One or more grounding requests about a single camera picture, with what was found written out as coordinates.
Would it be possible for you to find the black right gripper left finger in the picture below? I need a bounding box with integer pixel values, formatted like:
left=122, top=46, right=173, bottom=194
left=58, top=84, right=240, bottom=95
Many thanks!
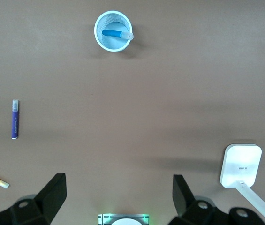
left=0, top=172, right=68, bottom=225

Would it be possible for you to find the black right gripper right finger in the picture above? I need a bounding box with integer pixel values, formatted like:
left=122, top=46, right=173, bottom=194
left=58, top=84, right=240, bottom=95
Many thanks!
left=168, top=174, right=265, bottom=225

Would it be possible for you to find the blue marker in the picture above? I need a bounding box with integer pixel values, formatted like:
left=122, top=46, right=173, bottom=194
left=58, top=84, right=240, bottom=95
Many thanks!
left=101, top=29, right=134, bottom=41

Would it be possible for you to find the white desk lamp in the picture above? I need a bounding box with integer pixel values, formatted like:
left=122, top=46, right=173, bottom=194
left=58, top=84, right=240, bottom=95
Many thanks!
left=219, top=143, right=265, bottom=225

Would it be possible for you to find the purple marker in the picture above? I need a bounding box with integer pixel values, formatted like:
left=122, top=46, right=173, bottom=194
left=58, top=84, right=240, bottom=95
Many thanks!
left=10, top=99, right=20, bottom=140

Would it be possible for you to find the brown table cover sheet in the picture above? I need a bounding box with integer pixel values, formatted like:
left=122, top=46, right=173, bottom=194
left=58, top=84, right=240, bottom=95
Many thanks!
left=0, top=0, right=265, bottom=225

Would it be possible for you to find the light blue plastic cup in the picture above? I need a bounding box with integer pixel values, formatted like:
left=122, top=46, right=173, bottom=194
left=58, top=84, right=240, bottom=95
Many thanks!
left=93, top=10, right=133, bottom=53

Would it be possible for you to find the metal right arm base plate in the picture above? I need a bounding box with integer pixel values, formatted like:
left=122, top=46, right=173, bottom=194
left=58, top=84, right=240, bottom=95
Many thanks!
left=97, top=213, right=150, bottom=225

